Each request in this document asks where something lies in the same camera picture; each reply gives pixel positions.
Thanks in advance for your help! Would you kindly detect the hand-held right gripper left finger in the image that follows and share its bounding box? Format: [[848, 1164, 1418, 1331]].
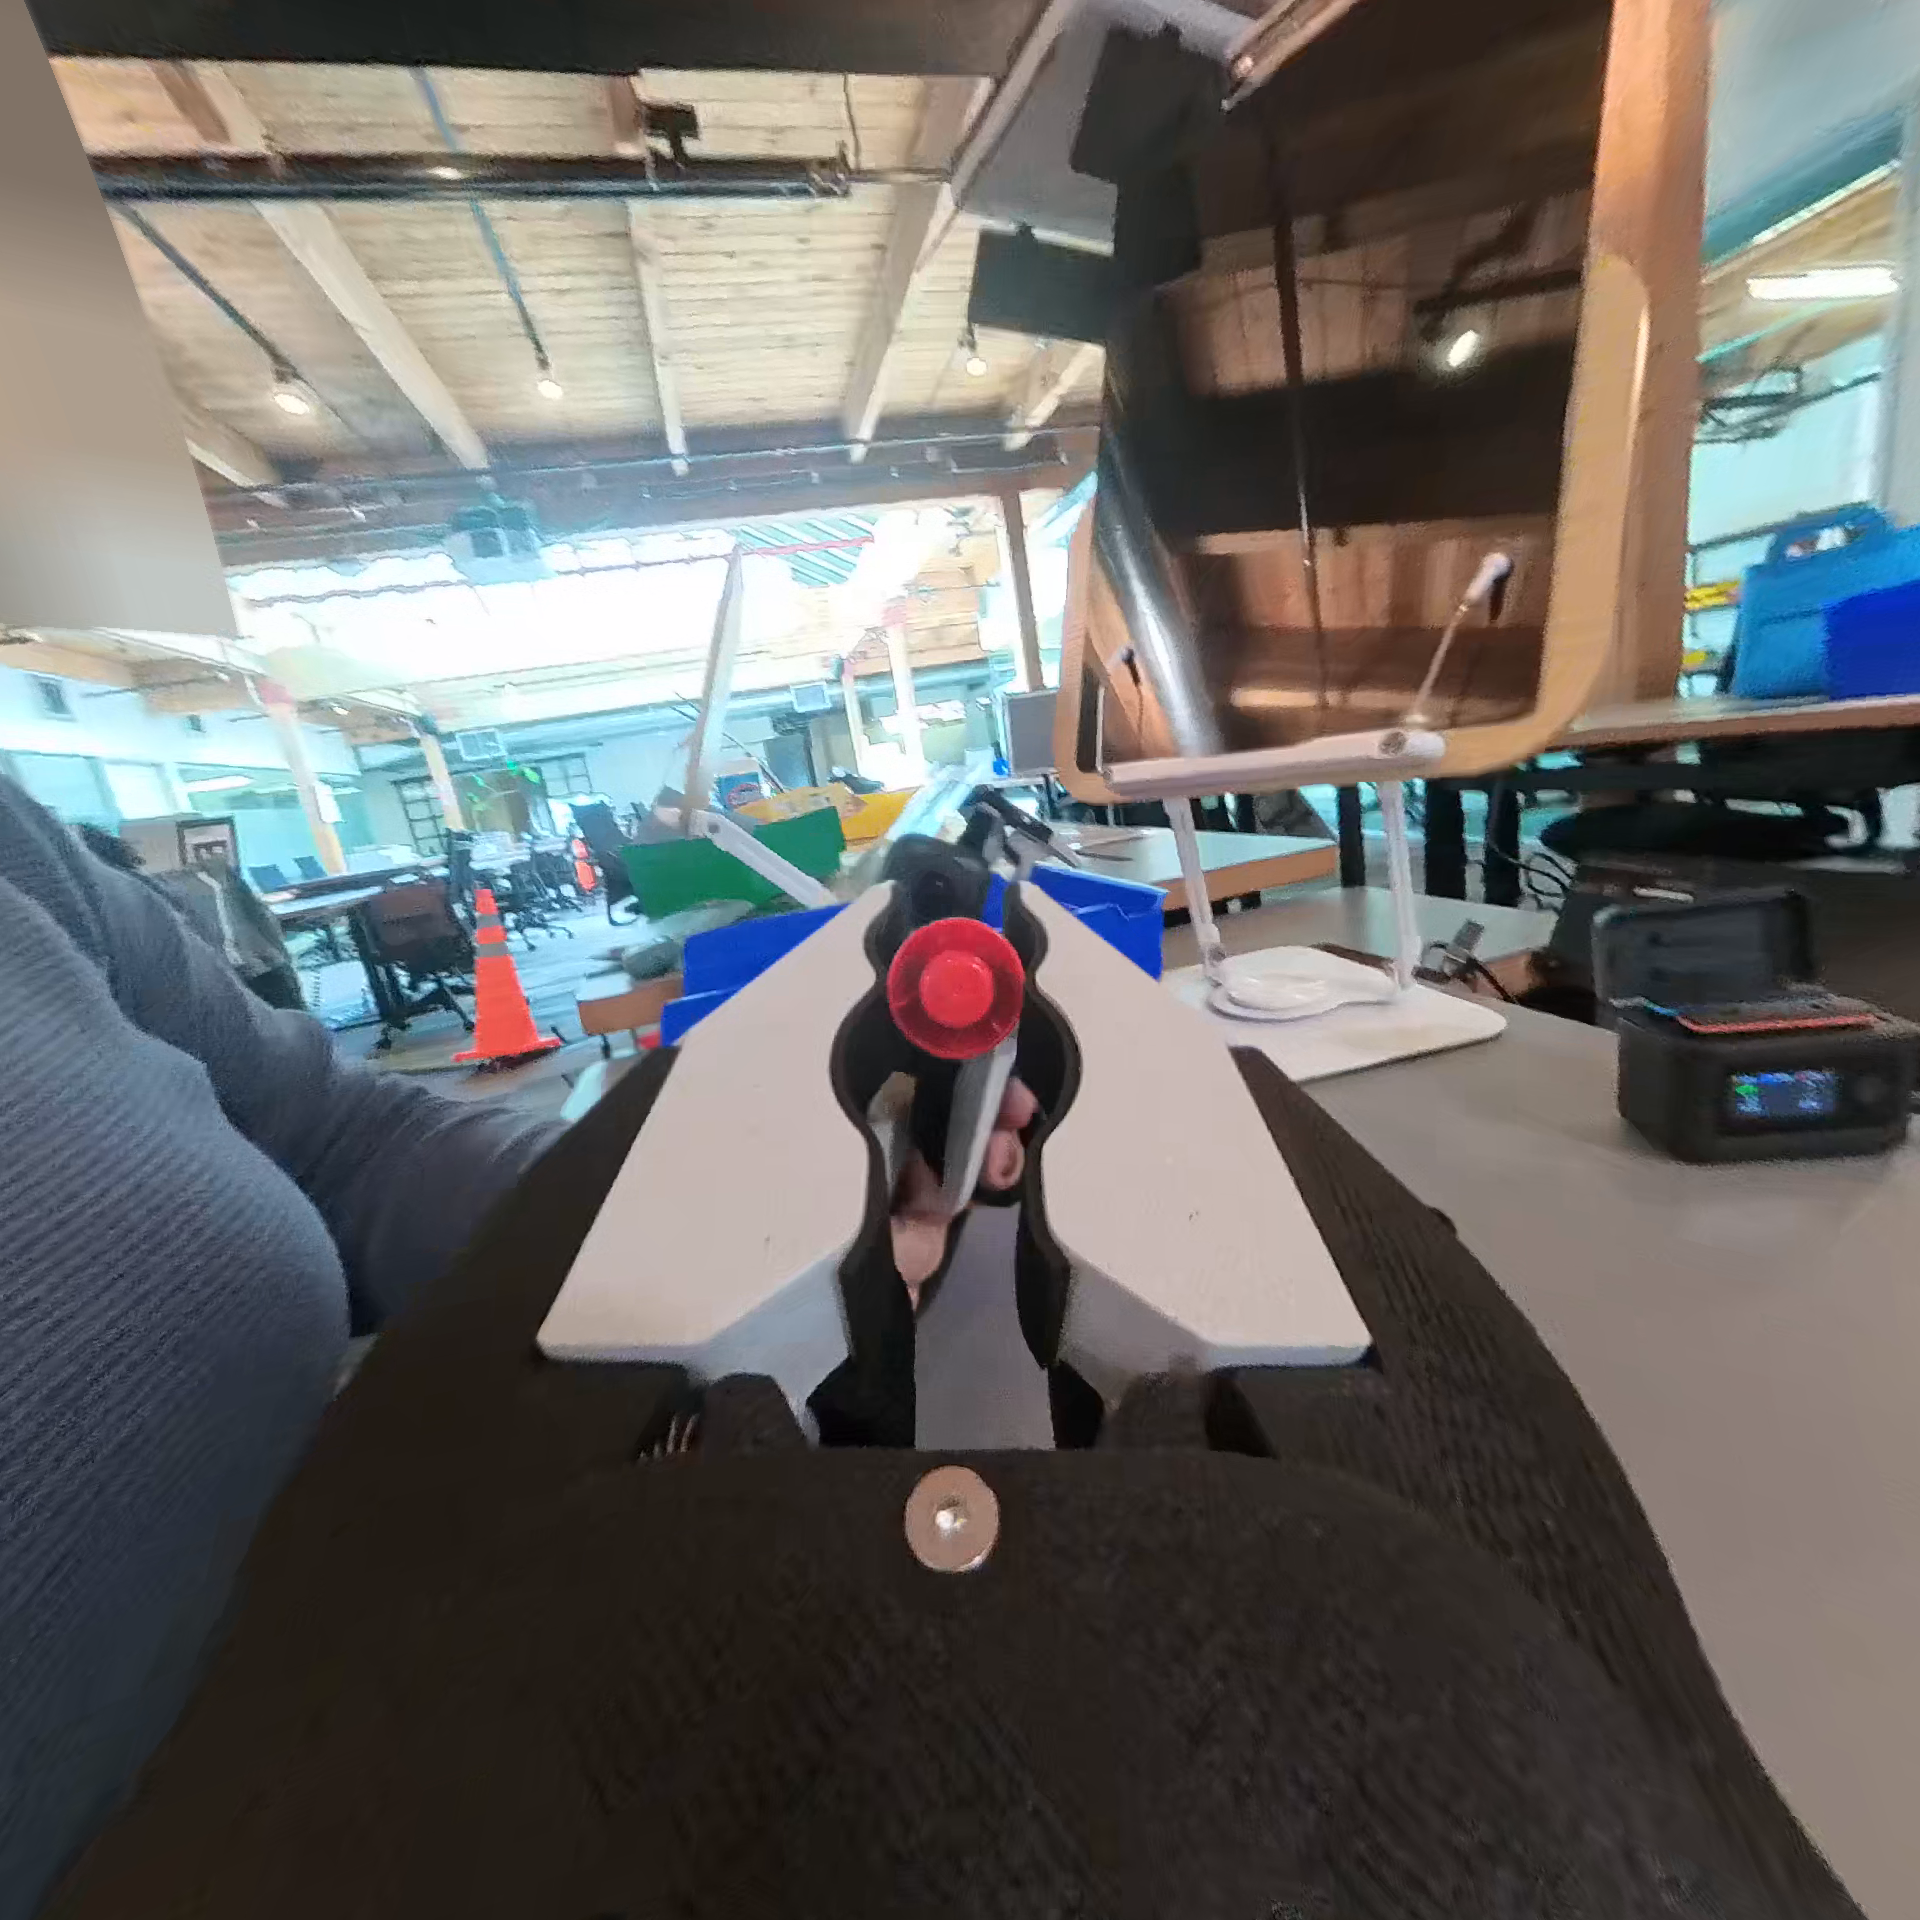
[[538, 883, 922, 1397]]

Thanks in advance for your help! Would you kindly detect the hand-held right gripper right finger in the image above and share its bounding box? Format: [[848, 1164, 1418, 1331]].
[[1013, 879, 1376, 1375]]

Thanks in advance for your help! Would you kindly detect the red marker pen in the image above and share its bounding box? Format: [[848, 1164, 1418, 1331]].
[[882, 916, 1030, 1060]]

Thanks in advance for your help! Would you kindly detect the person's left forearm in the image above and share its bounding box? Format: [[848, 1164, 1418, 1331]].
[[0, 772, 576, 1340]]

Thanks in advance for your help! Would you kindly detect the yellow box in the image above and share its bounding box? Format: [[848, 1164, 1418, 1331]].
[[739, 779, 911, 845]]

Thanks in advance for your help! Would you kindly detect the blue plastic bin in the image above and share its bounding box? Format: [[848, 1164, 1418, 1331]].
[[655, 859, 1173, 1048], [1819, 573, 1920, 701]]

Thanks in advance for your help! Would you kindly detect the green plastic bin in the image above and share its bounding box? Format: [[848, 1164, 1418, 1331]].
[[615, 807, 853, 929]]

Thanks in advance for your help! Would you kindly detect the orange traffic cone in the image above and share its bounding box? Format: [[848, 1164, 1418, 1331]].
[[450, 884, 566, 1071]]

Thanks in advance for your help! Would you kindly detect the white jointed stand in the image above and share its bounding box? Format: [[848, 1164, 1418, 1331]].
[[678, 545, 1039, 913]]

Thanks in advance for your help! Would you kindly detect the wood edged desk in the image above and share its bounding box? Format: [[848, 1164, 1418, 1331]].
[[1559, 691, 1920, 759], [1050, 824, 1343, 921]]

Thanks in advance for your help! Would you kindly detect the brown office chair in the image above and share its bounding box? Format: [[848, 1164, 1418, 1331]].
[[356, 873, 477, 1057]]

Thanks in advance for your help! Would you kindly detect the person's blue sweater torso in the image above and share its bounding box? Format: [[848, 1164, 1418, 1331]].
[[0, 873, 356, 1912]]

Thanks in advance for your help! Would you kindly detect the black charger case with display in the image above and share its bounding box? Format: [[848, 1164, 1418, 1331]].
[[1586, 883, 1920, 1168]]

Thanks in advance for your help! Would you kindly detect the wood framed mirror with stand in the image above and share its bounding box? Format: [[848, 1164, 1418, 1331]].
[[1054, 0, 1714, 1085]]

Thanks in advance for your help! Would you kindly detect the light blue carry case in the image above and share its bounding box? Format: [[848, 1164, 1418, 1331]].
[[1722, 508, 1920, 704]]

